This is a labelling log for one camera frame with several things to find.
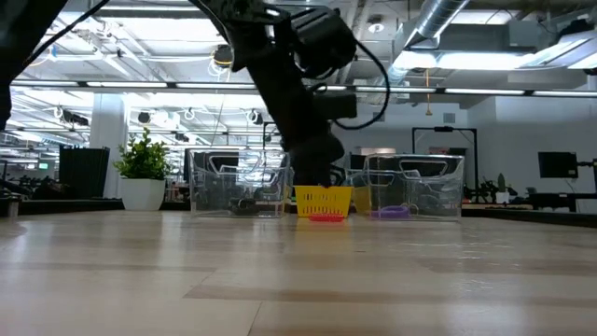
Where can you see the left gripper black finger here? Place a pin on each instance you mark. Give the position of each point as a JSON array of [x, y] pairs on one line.
[[337, 156], [312, 154]]

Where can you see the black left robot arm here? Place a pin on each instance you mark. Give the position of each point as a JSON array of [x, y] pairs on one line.
[[23, 37]]

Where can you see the yellow plastic basket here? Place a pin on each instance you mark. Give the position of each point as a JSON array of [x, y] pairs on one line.
[[322, 200]]

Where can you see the round ceiling sensor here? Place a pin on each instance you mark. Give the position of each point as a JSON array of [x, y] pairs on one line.
[[375, 25]]

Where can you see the clear plastic bin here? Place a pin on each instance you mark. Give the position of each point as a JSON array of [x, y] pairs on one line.
[[438, 196], [210, 196]]

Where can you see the ceiling light panel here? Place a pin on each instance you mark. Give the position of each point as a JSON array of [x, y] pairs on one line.
[[457, 60]]

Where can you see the overhead light bar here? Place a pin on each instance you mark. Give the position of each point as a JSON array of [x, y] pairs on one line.
[[466, 91]]

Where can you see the distant robot workstation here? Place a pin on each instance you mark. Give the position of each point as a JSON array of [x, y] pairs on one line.
[[487, 191]]

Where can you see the green plant in white pot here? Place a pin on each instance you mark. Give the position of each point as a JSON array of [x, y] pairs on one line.
[[142, 193]]

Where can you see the black partition panel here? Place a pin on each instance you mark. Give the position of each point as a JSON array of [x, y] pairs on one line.
[[84, 172]]

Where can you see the black frame stand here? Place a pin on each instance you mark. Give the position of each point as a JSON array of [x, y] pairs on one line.
[[273, 123], [443, 129]]

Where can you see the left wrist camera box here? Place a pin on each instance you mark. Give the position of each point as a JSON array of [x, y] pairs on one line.
[[338, 105]]

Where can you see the black overhead camera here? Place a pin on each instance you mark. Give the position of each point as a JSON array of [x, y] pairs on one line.
[[221, 56]]

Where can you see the silver spiral air duct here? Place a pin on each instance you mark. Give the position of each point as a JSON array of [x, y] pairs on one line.
[[434, 18]]

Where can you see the black wall monitor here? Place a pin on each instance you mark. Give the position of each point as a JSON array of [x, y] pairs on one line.
[[557, 164]]

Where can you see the black aluminium table frame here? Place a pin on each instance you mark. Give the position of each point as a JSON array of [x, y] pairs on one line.
[[70, 207]]

